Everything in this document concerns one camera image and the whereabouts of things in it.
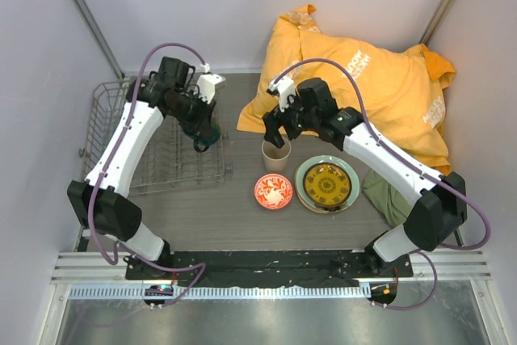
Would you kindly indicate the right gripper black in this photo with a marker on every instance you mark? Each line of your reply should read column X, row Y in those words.
column 275, row 119

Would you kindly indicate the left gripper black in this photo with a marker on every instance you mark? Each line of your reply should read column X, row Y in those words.
column 203, row 119

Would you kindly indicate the beige tall cup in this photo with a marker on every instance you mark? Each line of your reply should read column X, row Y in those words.
column 275, row 159

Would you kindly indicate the dark green mug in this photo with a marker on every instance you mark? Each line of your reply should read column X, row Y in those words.
column 203, row 140

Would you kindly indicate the light green flower plate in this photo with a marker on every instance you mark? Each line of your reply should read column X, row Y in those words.
column 303, row 175

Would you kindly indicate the white orange patterned bowl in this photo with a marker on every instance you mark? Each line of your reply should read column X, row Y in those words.
column 273, row 191

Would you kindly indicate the yellow patterned plate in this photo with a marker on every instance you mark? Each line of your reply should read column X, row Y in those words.
column 327, row 184

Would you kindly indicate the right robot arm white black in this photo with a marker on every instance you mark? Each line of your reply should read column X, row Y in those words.
column 437, row 207

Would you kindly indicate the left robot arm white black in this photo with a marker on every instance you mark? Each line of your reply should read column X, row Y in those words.
column 100, row 201

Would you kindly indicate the yellow Mickey Mouse shirt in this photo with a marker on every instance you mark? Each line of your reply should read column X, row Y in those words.
column 402, row 92

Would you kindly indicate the olive green cloth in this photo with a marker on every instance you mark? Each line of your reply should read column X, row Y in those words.
column 386, row 199

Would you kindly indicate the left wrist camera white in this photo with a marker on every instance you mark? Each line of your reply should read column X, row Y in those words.
column 207, row 83

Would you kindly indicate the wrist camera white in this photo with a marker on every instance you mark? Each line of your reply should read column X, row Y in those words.
column 285, row 90
column 207, row 83

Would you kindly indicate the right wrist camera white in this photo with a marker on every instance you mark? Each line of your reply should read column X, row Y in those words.
column 285, row 90

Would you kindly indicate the wire dish rack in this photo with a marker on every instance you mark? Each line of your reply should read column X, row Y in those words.
column 169, row 160

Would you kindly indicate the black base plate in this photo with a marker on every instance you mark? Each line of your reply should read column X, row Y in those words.
column 271, row 268

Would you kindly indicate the slotted cable duct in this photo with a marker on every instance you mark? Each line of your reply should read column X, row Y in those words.
column 149, row 292

